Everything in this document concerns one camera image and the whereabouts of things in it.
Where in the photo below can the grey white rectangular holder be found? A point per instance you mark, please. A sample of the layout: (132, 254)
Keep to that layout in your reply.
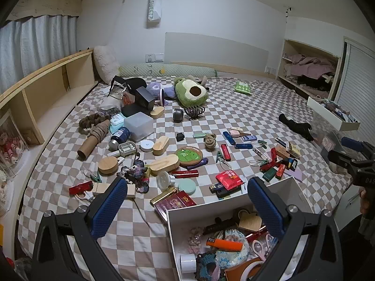
(127, 147)

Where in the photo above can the red sachet pack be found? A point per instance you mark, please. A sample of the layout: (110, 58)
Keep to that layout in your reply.
(230, 180)

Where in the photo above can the mint round compact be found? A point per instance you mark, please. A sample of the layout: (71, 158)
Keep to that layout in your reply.
(187, 186)

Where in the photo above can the clear display box with bears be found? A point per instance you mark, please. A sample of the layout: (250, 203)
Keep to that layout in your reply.
(11, 146)

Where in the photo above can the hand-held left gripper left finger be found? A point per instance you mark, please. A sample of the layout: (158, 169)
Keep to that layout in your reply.
(108, 207)

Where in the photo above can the pink case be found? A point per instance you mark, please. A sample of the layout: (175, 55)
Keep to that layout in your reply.
(235, 133)

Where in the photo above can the translucent plastic box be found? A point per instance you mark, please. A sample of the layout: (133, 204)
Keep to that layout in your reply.
(139, 126)

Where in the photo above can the gold comb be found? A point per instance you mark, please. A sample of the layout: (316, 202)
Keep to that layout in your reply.
(162, 196)

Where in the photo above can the small black block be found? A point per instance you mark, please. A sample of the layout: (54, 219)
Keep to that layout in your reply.
(284, 162)

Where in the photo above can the green peg with white loop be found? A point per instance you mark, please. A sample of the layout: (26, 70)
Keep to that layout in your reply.
(262, 162)
(262, 144)
(219, 157)

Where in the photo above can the blue bottle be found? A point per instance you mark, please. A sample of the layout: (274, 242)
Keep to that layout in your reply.
(121, 134)

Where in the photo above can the small red lighter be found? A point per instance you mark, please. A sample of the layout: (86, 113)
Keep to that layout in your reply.
(280, 171)

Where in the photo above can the wooden rounded square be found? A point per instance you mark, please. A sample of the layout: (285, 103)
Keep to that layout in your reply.
(249, 221)

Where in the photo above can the plain black lighter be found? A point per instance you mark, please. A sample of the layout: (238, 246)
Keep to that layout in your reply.
(227, 193)

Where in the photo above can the wooden bedside shelf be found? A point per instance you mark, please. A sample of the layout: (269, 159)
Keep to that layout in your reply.
(58, 85)

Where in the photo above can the pale pink scissors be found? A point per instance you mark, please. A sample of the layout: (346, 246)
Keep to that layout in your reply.
(260, 247)

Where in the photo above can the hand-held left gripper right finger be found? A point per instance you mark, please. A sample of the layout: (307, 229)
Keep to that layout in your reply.
(265, 207)

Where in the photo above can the pile of clothes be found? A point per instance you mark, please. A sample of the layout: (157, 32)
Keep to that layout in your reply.
(310, 67)

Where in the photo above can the red cigarette box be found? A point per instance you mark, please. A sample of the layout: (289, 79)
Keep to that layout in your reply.
(175, 205)

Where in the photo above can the blue wet wipes pack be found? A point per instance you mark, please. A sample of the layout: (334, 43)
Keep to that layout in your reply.
(117, 121)

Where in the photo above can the blue crochet scrunchie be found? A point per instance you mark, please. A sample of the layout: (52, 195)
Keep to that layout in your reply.
(206, 265)

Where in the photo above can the flat black box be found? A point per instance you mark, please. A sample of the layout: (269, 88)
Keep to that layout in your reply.
(133, 111)

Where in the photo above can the built-in closet shelf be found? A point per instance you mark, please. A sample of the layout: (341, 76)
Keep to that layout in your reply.
(307, 46)

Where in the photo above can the yellow cigarette pack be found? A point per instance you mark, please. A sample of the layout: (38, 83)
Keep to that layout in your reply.
(293, 150)

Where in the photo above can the short red metal tube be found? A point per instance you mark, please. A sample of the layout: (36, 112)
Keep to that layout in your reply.
(273, 153)

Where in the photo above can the orange lighter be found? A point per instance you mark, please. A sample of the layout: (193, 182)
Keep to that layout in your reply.
(224, 243)

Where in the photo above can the long red metal tube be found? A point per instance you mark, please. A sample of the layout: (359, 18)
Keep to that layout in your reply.
(268, 166)

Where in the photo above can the brown plush toy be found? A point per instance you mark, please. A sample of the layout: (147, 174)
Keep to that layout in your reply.
(203, 79)

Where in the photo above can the medium wooden oval box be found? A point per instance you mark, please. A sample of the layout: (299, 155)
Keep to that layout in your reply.
(160, 145)

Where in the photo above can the green clothes peg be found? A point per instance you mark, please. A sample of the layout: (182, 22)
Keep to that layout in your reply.
(96, 177)

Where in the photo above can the black lighter white label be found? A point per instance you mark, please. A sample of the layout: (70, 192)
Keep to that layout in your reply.
(296, 163)

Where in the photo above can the beige slim box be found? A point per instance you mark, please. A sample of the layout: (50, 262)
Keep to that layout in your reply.
(236, 128)

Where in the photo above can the floral shower cap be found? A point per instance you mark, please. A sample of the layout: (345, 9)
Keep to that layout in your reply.
(231, 254)

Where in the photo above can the white flared pump head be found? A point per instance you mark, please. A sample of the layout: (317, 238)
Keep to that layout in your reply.
(164, 180)

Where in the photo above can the slatted closet door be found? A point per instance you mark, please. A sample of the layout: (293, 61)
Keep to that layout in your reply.
(359, 76)

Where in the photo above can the white storage box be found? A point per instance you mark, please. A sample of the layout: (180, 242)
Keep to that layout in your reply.
(205, 210)

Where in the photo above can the white tray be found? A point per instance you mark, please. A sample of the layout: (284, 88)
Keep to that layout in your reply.
(328, 114)

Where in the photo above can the black square box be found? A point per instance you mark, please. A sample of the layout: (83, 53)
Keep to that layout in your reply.
(143, 98)

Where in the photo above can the red case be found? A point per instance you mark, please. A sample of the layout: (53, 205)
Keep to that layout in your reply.
(80, 187)

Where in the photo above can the white curtain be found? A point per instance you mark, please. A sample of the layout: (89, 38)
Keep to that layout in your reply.
(35, 44)

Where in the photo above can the blue lighter with gold top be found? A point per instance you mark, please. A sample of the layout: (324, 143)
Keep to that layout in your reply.
(279, 142)

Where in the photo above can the black sock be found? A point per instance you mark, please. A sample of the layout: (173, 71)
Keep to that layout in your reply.
(296, 126)

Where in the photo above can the light blue lighter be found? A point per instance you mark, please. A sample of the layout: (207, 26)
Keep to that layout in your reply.
(249, 138)

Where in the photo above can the large wooden oval box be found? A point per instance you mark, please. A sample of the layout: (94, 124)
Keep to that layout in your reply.
(164, 165)

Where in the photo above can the round white tape measure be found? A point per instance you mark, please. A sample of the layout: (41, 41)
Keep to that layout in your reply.
(147, 145)

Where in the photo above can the green frog coaster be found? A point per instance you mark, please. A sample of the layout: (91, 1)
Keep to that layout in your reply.
(189, 157)

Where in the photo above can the purple lighter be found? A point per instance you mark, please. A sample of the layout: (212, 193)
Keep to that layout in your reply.
(199, 164)

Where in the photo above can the round wooden box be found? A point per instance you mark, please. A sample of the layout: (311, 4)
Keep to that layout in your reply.
(108, 166)

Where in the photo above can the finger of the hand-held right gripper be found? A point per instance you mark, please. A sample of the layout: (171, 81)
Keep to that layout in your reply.
(351, 143)
(339, 158)

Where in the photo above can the white fluffy pillow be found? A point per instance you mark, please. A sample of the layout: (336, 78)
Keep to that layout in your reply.
(105, 64)

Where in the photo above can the black hair claw clip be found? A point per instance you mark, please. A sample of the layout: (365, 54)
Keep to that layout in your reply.
(193, 112)

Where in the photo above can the brown tape roll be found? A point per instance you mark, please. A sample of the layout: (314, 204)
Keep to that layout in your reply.
(243, 269)

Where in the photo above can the small black wedge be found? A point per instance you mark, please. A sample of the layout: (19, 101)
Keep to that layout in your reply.
(179, 137)

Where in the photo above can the white stick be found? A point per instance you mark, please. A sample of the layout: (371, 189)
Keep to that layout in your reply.
(114, 153)

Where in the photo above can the mint green bar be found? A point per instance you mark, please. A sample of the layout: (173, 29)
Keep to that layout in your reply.
(202, 135)

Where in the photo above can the dark blue wide lighter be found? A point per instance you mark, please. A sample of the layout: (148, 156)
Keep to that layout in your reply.
(243, 145)

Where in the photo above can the green polka-dot pouch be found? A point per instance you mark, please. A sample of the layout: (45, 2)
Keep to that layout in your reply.
(242, 87)

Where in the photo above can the white tape roll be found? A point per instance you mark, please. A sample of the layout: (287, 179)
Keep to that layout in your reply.
(187, 262)

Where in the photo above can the black lighter blue yellow label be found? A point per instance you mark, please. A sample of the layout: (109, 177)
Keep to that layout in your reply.
(215, 188)

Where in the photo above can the lavender sticky notes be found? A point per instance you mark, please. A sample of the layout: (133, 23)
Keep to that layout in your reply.
(297, 175)

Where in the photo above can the carved wooden block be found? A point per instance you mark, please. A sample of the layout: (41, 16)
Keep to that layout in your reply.
(281, 152)

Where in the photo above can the grey metal cup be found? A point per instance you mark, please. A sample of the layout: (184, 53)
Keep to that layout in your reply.
(177, 115)

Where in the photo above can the white hanging bag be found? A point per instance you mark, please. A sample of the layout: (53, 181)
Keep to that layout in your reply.
(154, 8)

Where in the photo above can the purple plush toy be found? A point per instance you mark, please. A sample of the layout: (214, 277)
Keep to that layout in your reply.
(155, 89)

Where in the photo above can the person's right hand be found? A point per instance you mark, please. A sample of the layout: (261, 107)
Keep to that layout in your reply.
(367, 202)

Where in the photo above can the avocado plush toy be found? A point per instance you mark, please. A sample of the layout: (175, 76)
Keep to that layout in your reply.
(192, 92)

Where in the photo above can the black bag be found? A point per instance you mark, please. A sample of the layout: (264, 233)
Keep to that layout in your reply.
(129, 83)

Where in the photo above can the glass perfume vial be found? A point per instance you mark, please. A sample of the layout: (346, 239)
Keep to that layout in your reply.
(260, 152)

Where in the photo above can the yellow and blue lighter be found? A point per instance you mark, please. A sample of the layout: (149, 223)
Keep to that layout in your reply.
(290, 163)

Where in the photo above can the wooden rectangular block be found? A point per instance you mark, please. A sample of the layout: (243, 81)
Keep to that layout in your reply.
(99, 188)

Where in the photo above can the wall socket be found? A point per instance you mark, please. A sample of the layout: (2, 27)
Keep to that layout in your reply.
(269, 70)

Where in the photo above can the glossy red tube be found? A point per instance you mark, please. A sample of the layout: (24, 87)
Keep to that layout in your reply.
(184, 174)

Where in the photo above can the long green bolster pillow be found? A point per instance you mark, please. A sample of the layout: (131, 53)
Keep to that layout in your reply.
(175, 70)

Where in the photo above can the clear plastic bin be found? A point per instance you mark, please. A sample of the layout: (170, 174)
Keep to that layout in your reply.
(328, 140)

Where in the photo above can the small wooden oval box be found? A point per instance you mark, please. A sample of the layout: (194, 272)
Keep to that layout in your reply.
(157, 112)

